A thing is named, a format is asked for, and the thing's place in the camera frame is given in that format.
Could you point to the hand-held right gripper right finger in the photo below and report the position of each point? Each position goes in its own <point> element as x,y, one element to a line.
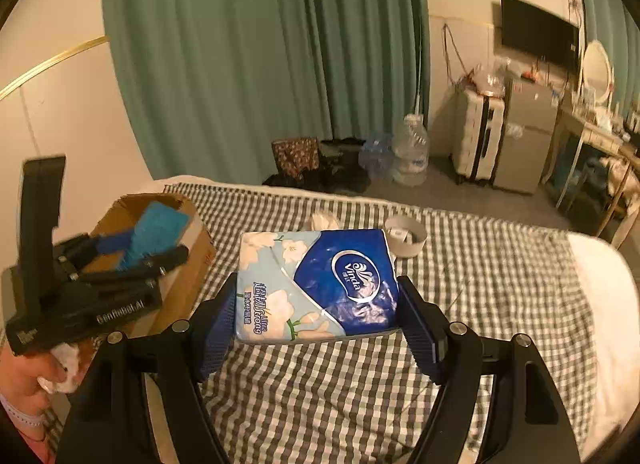
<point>420,334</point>

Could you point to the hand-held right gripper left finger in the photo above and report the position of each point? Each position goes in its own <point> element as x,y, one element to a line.
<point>217,331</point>

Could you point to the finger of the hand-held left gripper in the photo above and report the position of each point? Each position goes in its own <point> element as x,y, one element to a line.
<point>115,242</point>
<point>155,261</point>

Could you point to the brown cardboard box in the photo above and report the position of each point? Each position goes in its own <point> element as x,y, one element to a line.
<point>185,264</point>

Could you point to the blue blister pack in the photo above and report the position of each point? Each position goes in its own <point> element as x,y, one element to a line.
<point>160,224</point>

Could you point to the white round container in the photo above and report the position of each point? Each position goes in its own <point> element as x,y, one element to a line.
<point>407,245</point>

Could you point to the blue floral tissue pack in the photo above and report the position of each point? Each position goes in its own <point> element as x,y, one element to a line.
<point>320,284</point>

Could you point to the white tissue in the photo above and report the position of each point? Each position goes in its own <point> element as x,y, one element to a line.
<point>324,220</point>

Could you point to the person's left forearm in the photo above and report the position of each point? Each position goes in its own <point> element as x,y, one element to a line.
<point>20,439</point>

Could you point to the person's left hand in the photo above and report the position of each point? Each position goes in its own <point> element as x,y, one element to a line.
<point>25,376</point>

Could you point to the patterned bag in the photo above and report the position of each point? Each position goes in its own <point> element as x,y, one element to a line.
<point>295,157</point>

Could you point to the clear water bottle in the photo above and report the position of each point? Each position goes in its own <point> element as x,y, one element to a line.
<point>411,154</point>

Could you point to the crushed blue water bottle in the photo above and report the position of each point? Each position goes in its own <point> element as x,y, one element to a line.
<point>377,157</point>

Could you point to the dark clothes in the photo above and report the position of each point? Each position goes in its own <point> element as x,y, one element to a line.
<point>340,169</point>

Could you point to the white bed sheet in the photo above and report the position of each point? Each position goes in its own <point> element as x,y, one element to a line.
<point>610,304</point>

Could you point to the white suitcase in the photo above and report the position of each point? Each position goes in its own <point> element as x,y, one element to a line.
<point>475,139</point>

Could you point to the green curtain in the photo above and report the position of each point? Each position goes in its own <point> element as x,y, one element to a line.
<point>615,19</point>
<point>250,69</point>

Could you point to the grey mini fridge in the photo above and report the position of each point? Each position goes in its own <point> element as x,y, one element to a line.
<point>525,139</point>

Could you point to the wooden desk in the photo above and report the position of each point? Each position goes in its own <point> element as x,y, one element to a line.
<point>590,134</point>

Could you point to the white oval mirror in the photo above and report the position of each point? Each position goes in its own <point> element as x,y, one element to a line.
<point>596,69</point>

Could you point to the black television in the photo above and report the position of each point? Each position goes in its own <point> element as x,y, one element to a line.
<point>537,34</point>

